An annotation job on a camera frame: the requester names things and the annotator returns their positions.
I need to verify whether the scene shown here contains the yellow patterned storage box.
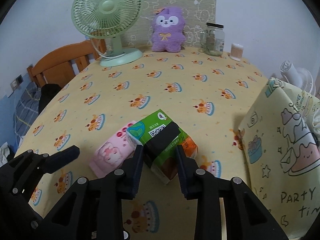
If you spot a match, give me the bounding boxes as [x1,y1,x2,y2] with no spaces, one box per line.
[239,78,319,239]

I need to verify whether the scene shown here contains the green tissue pack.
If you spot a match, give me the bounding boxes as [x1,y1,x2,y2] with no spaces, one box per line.
[126,109,199,184]

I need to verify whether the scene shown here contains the glass jar with lid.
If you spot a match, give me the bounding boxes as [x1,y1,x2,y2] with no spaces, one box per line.
[200,22,225,56]

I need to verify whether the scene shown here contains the green desk fan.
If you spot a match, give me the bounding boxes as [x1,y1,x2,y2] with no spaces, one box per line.
[72,0,143,67]

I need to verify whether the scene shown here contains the white cloths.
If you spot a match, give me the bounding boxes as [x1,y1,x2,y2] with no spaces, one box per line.
[310,108,320,136]

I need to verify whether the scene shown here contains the black garment on chair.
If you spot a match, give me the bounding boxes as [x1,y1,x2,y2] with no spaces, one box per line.
[38,83,62,114]

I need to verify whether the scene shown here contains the cotton swab container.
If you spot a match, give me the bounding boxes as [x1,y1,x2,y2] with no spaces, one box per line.
[229,43,244,61]

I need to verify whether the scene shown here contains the yellow patterned tablecloth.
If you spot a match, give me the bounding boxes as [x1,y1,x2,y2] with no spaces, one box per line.
[15,45,270,240]

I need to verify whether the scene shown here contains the wall power socket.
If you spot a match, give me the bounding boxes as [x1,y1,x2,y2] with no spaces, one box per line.
[10,75,23,91]

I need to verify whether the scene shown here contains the blue plaid pillow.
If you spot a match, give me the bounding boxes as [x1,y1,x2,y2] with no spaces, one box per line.
[13,82,41,145]

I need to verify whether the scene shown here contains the pink tissue pack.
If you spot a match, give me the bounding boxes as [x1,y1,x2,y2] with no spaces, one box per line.
[89,120,136,178]

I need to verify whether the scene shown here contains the patterned cardboard backboard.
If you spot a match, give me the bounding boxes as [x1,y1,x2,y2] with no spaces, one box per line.
[121,0,217,48]

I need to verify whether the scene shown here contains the purple plush toy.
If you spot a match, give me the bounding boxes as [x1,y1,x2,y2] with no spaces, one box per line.
[151,7,186,53]

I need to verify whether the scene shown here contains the white standing fan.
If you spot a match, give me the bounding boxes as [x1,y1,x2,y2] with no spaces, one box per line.
[280,61,316,95]

